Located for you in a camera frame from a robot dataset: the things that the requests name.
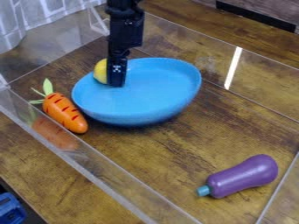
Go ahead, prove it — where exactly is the clear acrylic corner bracket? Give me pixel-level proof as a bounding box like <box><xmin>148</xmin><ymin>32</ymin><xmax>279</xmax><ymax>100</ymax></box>
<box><xmin>88</xmin><ymin>4</ymin><xmax>109</xmax><ymax>36</ymax></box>

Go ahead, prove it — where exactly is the orange toy carrot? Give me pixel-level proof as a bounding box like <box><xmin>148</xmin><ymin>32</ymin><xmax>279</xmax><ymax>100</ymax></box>
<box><xmin>29</xmin><ymin>78</ymin><xmax>89</xmax><ymax>134</ymax></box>

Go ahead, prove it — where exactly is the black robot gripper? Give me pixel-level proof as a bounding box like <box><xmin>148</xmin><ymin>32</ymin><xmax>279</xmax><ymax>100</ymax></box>
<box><xmin>105</xmin><ymin>0</ymin><xmax>145</xmax><ymax>88</ymax></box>

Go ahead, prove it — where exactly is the purple toy eggplant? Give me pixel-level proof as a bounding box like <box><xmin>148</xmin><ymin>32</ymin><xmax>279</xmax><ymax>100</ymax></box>
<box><xmin>196</xmin><ymin>154</ymin><xmax>277</xmax><ymax>199</ymax></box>

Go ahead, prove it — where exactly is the blue round tray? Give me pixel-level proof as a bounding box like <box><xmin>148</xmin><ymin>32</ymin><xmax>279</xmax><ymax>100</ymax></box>
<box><xmin>70</xmin><ymin>58</ymin><xmax>201</xmax><ymax>126</ymax></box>

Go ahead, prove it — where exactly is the clear acrylic barrier wall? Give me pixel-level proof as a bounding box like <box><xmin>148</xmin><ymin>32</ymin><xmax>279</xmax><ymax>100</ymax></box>
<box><xmin>0</xmin><ymin>0</ymin><xmax>299</xmax><ymax>224</ymax></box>

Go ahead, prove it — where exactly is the blue plastic crate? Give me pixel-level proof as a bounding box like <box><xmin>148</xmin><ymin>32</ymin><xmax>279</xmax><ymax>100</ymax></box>
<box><xmin>0</xmin><ymin>192</ymin><xmax>26</xmax><ymax>224</ymax></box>

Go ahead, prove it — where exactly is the yellow toy lemon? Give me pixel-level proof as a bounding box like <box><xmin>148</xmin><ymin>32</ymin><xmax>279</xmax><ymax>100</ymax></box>
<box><xmin>93</xmin><ymin>59</ymin><xmax>108</xmax><ymax>84</ymax></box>

